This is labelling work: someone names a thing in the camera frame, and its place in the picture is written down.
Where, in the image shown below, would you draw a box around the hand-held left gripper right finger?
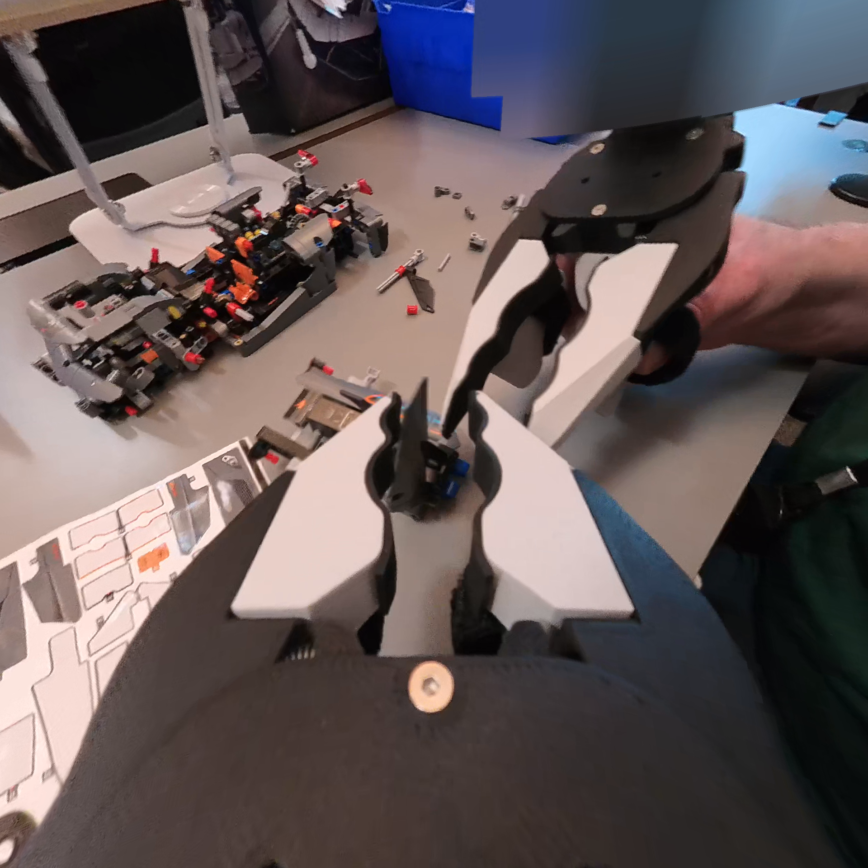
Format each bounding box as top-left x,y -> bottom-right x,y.
468,391 -> 637,628

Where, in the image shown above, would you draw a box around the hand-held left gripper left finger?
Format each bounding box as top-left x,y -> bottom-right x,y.
231,393 -> 404,621

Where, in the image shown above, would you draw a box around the white cable end plug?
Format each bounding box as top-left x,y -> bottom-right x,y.
293,7 -> 320,69

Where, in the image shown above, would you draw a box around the white stand base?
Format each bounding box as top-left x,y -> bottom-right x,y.
69,152 -> 299,265

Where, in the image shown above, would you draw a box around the scattered small lego pieces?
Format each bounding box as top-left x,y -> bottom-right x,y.
439,194 -> 530,272

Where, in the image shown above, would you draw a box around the dark lego box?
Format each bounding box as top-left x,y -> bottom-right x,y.
203,0 -> 394,133

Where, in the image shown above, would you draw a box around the blue plastic bin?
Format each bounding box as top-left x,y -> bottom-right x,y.
375,0 -> 577,143

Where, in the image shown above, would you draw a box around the lego car chassis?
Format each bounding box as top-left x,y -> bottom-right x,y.
27,151 -> 391,425

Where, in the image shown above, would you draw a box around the sticker sheet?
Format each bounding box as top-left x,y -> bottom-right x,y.
0,437 -> 272,825

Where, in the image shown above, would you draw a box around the person's dark blue pants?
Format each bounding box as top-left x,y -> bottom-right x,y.
698,441 -> 801,679

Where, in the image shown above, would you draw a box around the grey lego assembly orange stripe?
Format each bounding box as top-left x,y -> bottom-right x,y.
256,358 -> 472,523

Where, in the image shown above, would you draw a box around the person's right hand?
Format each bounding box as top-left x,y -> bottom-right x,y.
685,218 -> 815,355

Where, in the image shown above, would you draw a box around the grey lego axle red bushes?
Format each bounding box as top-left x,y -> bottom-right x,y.
376,249 -> 427,294

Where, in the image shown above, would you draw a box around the thin white stand rod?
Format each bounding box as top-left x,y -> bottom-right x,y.
7,34 -> 126,225
182,0 -> 237,187

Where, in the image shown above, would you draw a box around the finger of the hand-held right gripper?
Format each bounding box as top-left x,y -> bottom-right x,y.
441,237 -> 569,438
529,241 -> 679,448

